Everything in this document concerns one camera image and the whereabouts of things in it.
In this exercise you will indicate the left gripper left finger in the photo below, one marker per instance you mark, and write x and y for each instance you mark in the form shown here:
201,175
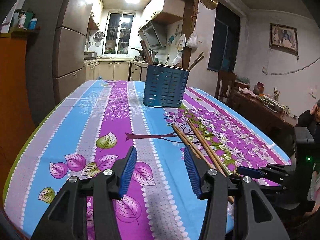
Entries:
66,216

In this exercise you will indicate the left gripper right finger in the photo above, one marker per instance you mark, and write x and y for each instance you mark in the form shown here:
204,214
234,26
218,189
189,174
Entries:
254,216

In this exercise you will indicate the wooden chopstick green band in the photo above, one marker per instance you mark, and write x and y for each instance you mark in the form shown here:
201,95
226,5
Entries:
198,59

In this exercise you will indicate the dark wooden chopstick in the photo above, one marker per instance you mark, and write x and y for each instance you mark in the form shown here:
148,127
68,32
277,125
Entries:
146,52

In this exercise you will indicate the beige kitchen cabinets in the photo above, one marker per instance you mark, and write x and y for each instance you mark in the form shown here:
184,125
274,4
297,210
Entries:
118,70

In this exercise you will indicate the kitchen window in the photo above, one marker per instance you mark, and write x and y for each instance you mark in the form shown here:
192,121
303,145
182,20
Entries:
118,30

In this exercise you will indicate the seated person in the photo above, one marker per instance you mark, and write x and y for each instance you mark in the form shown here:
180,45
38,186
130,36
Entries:
310,120

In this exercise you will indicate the dark wooden side table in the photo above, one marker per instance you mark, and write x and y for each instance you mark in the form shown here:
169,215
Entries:
273,125

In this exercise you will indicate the colourful floral tablecloth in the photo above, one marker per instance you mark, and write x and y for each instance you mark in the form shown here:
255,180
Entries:
103,129

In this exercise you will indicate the orange wooden cabinet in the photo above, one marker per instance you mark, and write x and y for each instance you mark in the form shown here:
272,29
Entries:
16,122

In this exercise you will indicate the wooden chair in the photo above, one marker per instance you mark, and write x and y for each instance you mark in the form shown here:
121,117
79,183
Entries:
225,85

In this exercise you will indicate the dark blue room window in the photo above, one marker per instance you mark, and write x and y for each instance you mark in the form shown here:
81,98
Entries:
225,40

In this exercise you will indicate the blue perforated utensil holder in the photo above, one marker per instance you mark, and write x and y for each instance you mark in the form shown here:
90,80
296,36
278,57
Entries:
164,86

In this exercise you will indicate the grey tall refrigerator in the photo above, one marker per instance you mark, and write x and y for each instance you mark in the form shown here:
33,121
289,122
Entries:
55,56

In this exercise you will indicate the white hanging plastic bag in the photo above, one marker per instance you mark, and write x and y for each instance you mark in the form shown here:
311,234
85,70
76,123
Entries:
193,41

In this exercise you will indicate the steel range hood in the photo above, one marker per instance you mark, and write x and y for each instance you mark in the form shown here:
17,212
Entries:
154,34

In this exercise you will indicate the framed wall picture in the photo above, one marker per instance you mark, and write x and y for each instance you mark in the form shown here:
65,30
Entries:
284,38

